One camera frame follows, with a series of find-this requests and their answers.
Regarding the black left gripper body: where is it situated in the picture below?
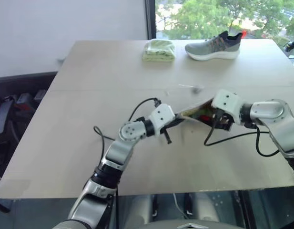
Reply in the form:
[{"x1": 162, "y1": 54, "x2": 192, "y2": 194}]
[{"x1": 160, "y1": 118, "x2": 181, "y2": 135}]

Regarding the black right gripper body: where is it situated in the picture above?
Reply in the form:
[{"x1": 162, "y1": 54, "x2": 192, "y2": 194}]
[{"x1": 216, "y1": 108, "x2": 234, "y2": 132}]

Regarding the grey plaid pouch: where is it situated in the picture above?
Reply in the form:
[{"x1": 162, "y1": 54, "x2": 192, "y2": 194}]
[{"x1": 164, "y1": 83, "x2": 233, "y2": 131}]

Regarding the green marker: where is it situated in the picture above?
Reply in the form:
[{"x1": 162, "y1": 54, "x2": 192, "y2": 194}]
[{"x1": 193, "y1": 107, "x2": 213, "y2": 119}]

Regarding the grey sneaker with white sole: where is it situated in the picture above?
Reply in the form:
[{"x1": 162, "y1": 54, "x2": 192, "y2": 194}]
[{"x1": 184, "y1": 31, "x2": 243, "y2": 61}]

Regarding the folded green towel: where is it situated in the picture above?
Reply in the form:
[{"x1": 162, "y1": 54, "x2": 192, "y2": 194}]
[{"x1": 142, "y1": 39, "x2": 176, "y2": 63}]

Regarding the silver robot torso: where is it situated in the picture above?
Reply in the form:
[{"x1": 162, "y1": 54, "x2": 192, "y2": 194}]
[{"x1": 51, "y1": 215, "x2": 236, "y2": 229}]

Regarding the grey battery pack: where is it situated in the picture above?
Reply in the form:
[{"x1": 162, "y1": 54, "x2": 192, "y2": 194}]
[
  {"x1": 17, "y1": 93, "x2": 31, "y2": 104},
  {"x1": 34, "y1": 89, "x2": 47, "y2": 101}
]

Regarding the black equipment cart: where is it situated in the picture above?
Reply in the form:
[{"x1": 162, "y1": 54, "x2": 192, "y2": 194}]
[{"x1": 0, "y1": 71, "x2": 59, "y2": 169}]

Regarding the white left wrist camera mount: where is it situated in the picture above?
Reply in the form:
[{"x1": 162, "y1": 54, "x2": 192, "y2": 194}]
[{"x1": 148, "y1": 103, "x2": 176, "y2": 139}]

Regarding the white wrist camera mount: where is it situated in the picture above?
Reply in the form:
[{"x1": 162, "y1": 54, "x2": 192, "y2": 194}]
[
  {"x1": 211, "y1": 89, "x2": 244, "y2": 125},
  {"x1": 148, "y1": 103, "x2": 176, "y2": 139}
]

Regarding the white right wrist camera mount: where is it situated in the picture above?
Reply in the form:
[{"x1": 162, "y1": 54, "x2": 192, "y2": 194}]
[{"x1": 211, "y1": 89, "x2": 244, "y2": 125}]

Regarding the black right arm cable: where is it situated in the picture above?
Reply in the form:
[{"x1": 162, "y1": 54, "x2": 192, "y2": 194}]
[{"x1": 203, "y1": 112, "x2": 282, "y2": 158}]

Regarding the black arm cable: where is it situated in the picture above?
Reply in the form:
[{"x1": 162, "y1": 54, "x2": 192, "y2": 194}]
[
  {"x1": 203, "y1": 112, "x2": 282, "y2": 158},
  {"x1": 93, "y1": 97, "x2": 163, "y2": 168}
]

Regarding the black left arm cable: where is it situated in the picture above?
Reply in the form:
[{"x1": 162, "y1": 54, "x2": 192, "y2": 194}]
[{"x1": 93, "y1": 97, "x2": 163, "y2": 168}]

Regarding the thin white cable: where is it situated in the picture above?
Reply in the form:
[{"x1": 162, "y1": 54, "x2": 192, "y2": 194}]
[{"x1": 172, "y1": 193, "x2": 190, "y2": 219}]

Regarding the dark window frame post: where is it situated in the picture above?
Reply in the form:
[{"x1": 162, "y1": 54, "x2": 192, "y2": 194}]
[{"x1": 145, "y1": 0, "x2": 157, "y2": 41}]

